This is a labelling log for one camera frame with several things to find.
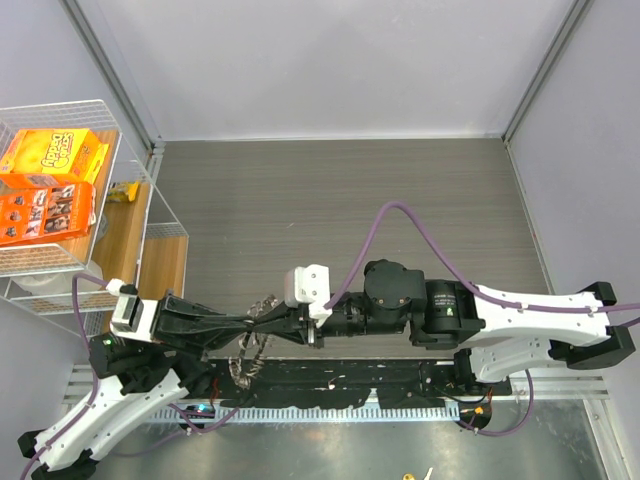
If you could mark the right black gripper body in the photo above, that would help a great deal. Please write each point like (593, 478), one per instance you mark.
(315, 335)

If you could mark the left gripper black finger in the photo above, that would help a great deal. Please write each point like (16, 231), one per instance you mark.
(201, 316)
(200, 337)

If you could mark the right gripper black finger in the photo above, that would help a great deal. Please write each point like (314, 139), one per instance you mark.
(282, 317)
(296, 336)

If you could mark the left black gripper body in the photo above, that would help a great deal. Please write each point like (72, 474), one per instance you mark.
(161, 334)

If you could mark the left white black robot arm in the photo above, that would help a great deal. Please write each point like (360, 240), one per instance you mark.
(153, 355)

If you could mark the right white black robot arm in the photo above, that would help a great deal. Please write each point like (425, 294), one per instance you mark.
(491, 333)

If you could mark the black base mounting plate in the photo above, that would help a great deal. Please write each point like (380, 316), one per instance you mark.
(340, 384)

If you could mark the wooden shelf board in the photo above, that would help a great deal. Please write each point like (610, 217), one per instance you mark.
(144, 243)

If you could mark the small yellow packet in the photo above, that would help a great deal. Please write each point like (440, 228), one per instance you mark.
(122, 192)

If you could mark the orange photo printed box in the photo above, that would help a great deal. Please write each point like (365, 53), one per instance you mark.
(47, 215)

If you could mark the yellow orange cereal box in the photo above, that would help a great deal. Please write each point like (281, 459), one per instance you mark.
(52, 157)

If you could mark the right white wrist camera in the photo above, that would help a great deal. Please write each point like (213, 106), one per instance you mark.
(309, 286)

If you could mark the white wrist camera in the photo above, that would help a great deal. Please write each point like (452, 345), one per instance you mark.
(309, 286)
(133, 318)

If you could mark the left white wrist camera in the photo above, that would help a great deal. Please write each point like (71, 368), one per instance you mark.
(133, 318)

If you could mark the slotted grey cable duct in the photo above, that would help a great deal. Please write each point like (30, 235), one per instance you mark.
(370, 412)

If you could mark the white wire basket rack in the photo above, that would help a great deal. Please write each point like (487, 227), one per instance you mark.
(30, 281)

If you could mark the aluminium frame rail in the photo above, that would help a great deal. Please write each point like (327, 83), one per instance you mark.
(570, 388)

